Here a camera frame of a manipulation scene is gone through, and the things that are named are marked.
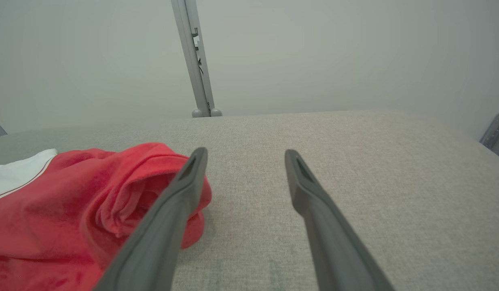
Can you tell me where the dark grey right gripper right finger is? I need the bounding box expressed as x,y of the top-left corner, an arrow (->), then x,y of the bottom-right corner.
285,149 -> 395,291

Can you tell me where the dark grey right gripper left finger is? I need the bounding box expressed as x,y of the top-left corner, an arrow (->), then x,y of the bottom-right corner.
94,147 -> 208,291

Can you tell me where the red jersey with white trim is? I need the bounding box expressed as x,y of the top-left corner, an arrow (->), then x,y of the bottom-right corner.
0,142 -> 212,291

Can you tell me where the grey metal partition post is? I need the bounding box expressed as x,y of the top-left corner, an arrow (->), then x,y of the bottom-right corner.
171,0 -> 222,118

